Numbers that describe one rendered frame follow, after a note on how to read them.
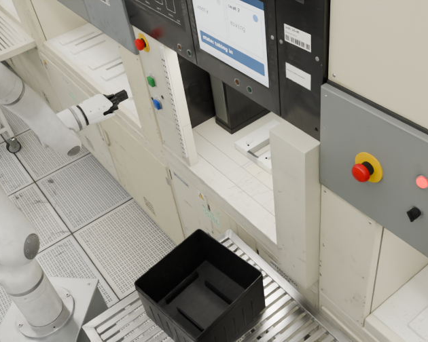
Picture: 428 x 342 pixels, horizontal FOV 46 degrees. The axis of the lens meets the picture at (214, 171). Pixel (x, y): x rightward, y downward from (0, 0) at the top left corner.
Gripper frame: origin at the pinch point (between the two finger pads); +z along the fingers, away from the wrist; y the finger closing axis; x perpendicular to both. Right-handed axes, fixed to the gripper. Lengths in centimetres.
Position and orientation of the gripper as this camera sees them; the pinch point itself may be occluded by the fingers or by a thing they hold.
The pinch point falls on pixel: (121, 96)
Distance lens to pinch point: 177.8
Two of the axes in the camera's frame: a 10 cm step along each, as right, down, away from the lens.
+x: -1.3, -7.3, -6.8
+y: 5.9, 4.9, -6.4
